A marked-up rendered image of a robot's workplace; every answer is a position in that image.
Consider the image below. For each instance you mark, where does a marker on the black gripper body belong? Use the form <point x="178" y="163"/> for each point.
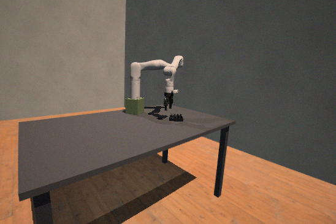
<point x="168" y="96"/>

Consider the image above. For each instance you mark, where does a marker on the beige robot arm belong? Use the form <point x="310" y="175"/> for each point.
<point x="168" y="69"/>

